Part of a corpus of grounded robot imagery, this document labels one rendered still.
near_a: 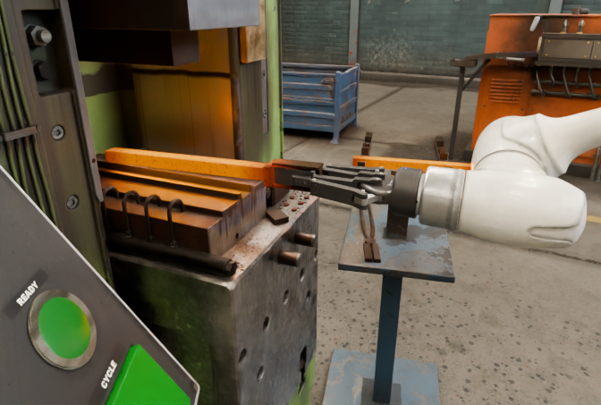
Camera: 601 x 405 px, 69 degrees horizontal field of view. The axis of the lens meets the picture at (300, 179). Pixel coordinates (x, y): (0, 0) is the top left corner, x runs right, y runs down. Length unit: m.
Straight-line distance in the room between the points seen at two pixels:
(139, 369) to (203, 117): 0.76
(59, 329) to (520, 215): 0.52
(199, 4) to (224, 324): 0.47
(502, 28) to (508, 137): 3.40
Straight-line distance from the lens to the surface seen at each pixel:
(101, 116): 1.17
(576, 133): 0.76
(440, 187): 0.64
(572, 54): 3.98
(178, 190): 0.82
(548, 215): 0.64
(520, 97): 4.16
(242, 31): 1.00
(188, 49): 0.78
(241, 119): 1.02
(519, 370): 2.02
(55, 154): 0.66
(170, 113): 1.12
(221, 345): 0.76
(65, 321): 0.36
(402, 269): 1.19
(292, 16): 9.33
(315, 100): 4.53
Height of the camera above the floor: 1.30
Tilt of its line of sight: 21 degrees down
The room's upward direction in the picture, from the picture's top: straight up
